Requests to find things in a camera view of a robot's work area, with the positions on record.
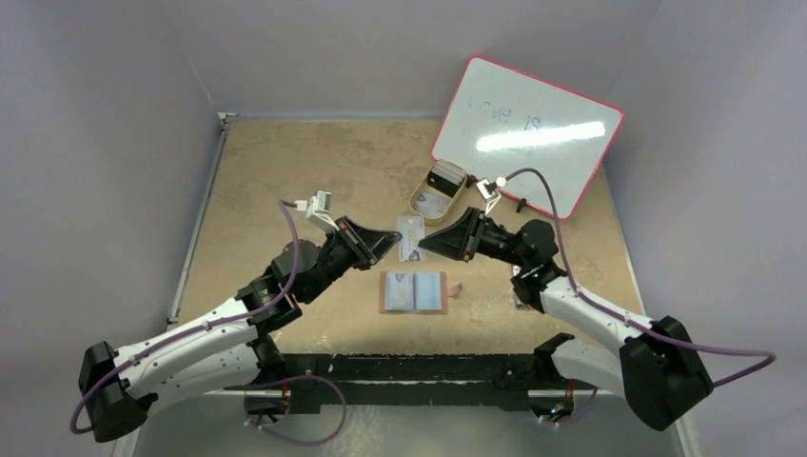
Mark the white VIP credit card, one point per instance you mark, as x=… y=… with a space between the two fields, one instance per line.
x=399 y=291

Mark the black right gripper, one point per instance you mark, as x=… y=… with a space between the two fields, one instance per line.
x=471 y=232

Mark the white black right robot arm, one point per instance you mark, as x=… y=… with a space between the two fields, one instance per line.
x=649 y=363

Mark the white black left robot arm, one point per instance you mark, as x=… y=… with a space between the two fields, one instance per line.
x=229 y=346

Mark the VIP card lying in tray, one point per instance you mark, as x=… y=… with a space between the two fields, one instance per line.
x=431 y=205

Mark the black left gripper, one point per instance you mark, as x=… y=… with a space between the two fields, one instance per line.
x=366 y=246

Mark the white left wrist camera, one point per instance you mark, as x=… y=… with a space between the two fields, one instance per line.
x=317 y=210

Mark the stack of credit cards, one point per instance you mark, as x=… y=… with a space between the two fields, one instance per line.
x=446 y=178

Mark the beige oval tray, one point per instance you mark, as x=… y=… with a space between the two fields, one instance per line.
x=431 y=222

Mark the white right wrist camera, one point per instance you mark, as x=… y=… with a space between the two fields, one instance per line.
x=489 y=191

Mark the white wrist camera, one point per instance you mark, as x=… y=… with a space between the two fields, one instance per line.
x=317 y=210
x=489 y=191

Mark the pink framed whiteboard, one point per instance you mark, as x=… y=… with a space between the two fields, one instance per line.
x=501 y=119

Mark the marker pen pack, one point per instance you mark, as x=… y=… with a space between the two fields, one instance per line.
x=523 y=289

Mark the aluminium table frame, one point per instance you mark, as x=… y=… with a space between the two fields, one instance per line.
x=302 y=224

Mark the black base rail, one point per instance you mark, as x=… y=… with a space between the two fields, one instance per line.
x=510 y=381

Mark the pink leather card holder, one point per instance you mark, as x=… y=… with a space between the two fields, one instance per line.
x=432 y=292

